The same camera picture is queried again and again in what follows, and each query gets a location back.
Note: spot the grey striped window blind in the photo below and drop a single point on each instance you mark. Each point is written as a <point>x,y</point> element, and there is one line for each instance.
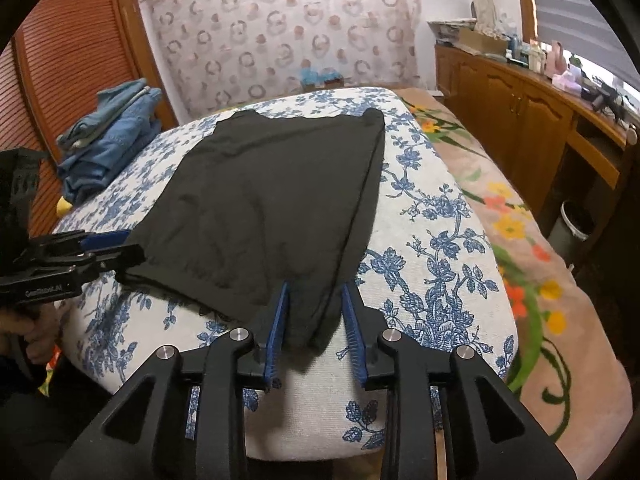
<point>575,5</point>

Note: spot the wooden louvered wardrobe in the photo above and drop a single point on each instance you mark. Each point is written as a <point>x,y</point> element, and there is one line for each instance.
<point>60,60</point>

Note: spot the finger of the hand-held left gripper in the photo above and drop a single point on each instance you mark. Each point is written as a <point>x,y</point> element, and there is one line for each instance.
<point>105,240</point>
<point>115,259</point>

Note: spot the cardboard box with blue cloth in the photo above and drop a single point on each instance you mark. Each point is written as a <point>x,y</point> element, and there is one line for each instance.
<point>321,79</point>

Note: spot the dark blue folded jeans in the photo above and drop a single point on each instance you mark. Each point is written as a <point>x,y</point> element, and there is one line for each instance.
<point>100,175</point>

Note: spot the pink bottle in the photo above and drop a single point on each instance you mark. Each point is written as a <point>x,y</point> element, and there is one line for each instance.
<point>556,57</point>

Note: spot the light blue folded jeans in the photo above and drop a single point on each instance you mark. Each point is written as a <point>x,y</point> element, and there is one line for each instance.
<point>122,92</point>

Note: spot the blue floral white bed cover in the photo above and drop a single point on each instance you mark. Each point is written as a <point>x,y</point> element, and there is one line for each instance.
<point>430,240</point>

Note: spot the flat cardboard box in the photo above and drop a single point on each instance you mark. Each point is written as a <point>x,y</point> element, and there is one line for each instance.
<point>481,41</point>

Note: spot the pink and white box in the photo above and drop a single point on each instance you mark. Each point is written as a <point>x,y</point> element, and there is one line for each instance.
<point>570,80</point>

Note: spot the yellow plush toy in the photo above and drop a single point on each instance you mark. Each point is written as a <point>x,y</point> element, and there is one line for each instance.
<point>64,206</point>

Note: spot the circle patterned curtain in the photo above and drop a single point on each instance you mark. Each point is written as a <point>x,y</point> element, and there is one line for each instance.
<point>280,25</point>

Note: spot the wooden cabinet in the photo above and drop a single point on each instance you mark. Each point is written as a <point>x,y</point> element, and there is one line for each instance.
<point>510,120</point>

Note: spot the black tripod gadget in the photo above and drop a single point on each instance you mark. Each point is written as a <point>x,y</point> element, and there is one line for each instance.
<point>602,97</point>

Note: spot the person's dark clothing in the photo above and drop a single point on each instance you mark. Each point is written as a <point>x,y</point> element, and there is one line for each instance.
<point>45,430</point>

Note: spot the group of small bottles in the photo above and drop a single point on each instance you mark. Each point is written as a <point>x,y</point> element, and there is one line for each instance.
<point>525,52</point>

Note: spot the black t-shirt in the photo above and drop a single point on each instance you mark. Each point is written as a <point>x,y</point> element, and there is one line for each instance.
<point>270,200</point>

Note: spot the pink floral blanket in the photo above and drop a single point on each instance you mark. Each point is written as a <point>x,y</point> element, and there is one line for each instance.
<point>550,320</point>

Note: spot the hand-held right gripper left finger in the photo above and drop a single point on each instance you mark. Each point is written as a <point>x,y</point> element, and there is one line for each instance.
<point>276,332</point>

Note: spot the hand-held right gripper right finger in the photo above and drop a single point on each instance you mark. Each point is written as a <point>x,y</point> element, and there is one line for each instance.
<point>356,337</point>

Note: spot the person's left hand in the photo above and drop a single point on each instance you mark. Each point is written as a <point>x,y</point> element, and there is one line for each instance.
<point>45,332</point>

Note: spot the white waste bin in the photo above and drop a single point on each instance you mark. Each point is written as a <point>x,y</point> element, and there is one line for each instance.
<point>574,227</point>

